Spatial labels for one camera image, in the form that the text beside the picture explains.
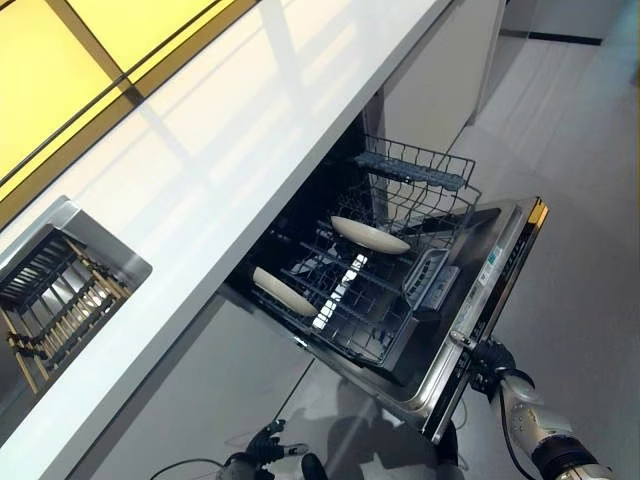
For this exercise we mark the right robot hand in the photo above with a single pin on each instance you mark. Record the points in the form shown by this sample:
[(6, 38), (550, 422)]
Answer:
[(492, 362)]

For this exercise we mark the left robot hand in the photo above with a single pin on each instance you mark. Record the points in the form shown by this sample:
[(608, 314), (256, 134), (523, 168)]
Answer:
[(267, 445)]

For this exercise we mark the cream round plate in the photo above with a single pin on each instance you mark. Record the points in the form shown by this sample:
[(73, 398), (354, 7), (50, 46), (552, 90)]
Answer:
[(282, 292), (370, 237)]

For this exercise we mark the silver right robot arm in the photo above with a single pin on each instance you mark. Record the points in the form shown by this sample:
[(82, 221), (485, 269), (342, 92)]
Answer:
[(540, 425)]

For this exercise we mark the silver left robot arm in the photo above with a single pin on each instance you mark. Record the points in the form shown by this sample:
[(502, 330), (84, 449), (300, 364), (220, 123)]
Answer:
[(240, 469)]

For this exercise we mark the black built-in dishwasher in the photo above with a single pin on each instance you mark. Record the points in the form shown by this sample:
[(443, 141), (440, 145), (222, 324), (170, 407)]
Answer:
[(450, 310)]

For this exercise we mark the black robot foot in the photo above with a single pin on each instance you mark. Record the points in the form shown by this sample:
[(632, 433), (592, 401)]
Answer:
[(314, 467)]

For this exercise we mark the white cabinet door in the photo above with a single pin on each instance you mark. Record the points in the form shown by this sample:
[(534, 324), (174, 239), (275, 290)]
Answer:
[(215, 380)]

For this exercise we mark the stainless steel kitchen sink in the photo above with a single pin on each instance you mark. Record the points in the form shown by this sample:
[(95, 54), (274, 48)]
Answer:
[(120, 250)]

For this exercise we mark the black dish drying rack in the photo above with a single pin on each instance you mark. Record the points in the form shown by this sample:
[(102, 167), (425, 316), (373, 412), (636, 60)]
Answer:
[(60, 300)]

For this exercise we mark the white cabinet end panel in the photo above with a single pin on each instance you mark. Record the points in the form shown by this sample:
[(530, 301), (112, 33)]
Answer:
[(440, 75)]

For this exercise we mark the tall grey cabinet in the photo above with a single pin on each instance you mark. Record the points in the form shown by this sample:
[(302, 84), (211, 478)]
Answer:
[(560, 17)]

